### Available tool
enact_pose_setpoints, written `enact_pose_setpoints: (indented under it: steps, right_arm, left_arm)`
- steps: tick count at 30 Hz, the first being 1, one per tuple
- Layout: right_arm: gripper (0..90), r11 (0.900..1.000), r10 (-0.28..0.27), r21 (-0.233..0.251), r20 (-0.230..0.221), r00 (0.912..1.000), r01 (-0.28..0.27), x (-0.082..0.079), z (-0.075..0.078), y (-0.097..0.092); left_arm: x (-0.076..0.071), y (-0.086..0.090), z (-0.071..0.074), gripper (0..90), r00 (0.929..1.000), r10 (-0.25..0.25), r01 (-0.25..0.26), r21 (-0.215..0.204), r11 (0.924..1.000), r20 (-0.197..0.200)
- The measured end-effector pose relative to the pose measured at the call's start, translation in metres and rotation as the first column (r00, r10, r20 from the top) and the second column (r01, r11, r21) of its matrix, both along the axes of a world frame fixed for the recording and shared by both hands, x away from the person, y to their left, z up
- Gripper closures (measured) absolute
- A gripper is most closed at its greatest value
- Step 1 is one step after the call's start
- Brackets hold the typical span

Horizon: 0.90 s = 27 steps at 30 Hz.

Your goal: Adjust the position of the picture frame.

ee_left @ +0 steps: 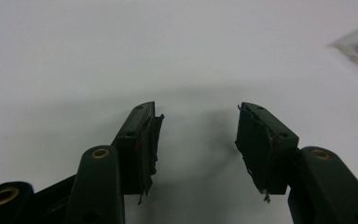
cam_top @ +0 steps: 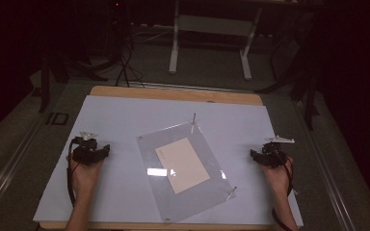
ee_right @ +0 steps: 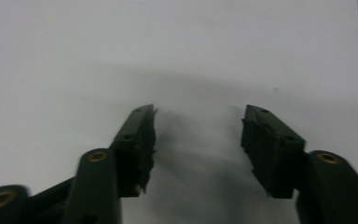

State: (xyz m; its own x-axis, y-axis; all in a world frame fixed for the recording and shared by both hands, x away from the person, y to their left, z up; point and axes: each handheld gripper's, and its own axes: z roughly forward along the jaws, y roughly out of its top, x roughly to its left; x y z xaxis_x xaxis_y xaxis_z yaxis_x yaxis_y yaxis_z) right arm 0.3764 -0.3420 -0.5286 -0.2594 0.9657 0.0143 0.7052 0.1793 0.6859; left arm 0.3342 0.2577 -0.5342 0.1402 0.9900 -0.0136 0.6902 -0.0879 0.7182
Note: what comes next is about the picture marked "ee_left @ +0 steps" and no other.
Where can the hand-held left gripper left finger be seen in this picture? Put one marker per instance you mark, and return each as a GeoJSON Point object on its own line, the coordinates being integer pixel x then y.
{"type": "Point", "coordinates": [133, 149]}

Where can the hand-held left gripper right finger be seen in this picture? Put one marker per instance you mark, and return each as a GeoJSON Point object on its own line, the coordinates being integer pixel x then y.
{"type": "Point", "coordinates": [270, 155]}

